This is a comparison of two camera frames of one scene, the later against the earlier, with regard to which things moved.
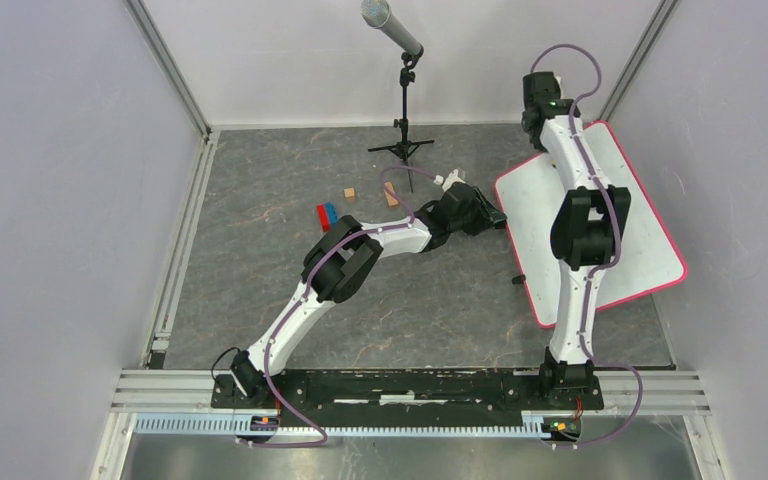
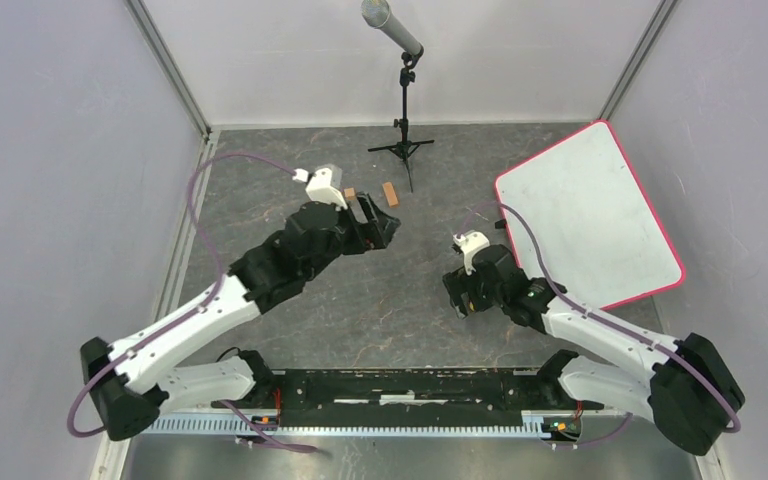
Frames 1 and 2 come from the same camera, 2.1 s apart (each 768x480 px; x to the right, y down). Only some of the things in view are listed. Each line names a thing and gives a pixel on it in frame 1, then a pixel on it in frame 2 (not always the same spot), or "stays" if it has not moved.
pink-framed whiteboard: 649,258 stays
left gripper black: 486,213 -> 377,232
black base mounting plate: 403,399 stays
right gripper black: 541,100 -> 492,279
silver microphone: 377,14 stays
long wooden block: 391,199 stays
